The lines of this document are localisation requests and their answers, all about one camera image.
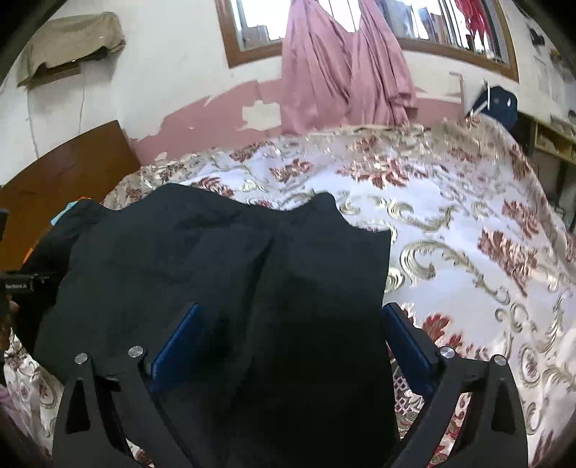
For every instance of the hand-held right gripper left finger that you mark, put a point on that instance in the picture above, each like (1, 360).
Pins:
(175, 355)

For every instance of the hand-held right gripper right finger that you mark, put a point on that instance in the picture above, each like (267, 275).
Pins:
(407, 351)

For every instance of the black garment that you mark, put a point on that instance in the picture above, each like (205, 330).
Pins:
(202, 261)

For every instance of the light blue cloth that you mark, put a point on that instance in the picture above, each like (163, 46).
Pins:
(67, 211)

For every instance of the wooden headboard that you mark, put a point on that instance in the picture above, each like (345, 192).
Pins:
(67, 171)

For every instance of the floral bedspread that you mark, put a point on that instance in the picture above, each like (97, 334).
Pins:
(450, 216)

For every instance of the beige cloth cover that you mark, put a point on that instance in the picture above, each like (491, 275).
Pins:
(67, 40)

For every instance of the wooden shelf unit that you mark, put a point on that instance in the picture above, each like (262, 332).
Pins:
(544, 139)

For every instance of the dark blue backpack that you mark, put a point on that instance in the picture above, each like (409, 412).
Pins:
(499, 105)

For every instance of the pink curtain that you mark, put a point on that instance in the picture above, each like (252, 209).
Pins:
(382, 76)
(315, 67)

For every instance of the red hanging garment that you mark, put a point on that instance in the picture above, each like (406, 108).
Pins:
(472, 15)

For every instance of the wooden framed window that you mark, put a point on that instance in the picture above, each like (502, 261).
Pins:
(265, 22)

